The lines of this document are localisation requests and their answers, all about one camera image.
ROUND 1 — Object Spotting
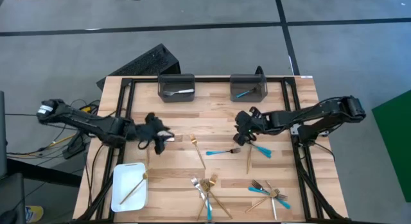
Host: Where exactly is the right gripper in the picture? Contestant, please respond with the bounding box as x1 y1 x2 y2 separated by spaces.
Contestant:
233 106 270 147

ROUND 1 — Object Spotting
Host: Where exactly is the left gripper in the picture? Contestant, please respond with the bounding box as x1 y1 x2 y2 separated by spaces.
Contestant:
134 112 175 155

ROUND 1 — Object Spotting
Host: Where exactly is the teal-handled black fork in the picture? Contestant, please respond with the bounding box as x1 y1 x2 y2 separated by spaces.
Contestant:
250 179 292 210
247 185 289 202
235 87 258 99
249 141 273 159
205 182 213 221
205 147 242 157

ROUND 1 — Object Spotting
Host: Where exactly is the gold fork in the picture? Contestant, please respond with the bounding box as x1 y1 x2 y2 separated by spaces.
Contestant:
196 173 219 221
119 171 149 205
189 134 207 170
245 143 254 175
199 178 233 220
245 188 281 214

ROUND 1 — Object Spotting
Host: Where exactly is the white rectangular tray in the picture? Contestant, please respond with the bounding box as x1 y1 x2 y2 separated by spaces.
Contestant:
110 162 149 213

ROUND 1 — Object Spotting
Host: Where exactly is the grey plastic bin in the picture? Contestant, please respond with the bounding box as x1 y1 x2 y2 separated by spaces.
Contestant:
157 73 197 103
229 73 268 103

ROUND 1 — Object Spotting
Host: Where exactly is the black perforated case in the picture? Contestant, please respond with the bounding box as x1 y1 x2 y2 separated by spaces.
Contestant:
96 43 182 91

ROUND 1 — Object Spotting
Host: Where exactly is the green panel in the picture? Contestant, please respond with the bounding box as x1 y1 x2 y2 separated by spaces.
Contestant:
371 89 411 203

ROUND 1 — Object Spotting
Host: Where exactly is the yellow and blue object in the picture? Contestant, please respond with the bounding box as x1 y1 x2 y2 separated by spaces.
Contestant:
24 205 44 224

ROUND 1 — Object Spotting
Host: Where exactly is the black furniture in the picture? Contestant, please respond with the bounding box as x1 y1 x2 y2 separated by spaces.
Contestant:
0 90 27 224

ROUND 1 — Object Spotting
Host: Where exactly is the black aluminium table frame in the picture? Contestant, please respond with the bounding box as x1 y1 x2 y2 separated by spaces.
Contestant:
83 76 351 223

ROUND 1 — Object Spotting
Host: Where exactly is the yellow cable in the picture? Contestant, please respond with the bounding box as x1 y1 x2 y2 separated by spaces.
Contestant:
48 105 94 148

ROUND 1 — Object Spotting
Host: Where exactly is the black cable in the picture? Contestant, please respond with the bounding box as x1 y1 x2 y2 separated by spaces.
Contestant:
4 98 110 160

